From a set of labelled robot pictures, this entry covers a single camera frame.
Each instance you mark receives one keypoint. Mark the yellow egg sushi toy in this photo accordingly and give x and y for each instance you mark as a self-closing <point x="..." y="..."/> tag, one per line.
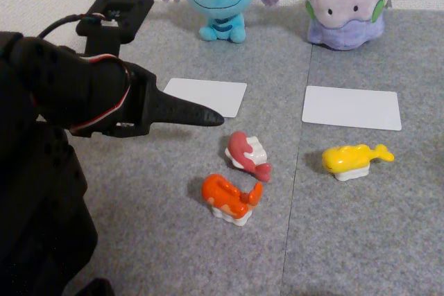
<point x="347" y="157"/>

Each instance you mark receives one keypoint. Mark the pink tuna sushi toy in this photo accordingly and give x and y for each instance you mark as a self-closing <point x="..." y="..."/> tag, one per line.
<point x="243" y="152"/>

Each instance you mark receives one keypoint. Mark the orange shrimp sushi toy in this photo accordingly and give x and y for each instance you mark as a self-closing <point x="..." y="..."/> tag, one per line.
<point x="222" y="192"/>

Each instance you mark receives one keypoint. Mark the purple Goomy plush toy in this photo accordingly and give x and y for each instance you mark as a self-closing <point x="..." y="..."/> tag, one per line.
<point x="347" y="8"/>

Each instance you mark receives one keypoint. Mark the white rectangular card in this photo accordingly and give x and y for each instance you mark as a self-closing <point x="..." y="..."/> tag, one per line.
<point x="215" y="95"/>
<point x="350" y="109"/>

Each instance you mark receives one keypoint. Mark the black camera mount frame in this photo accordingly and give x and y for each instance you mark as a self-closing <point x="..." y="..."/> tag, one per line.
<point x="95" y="41"/>

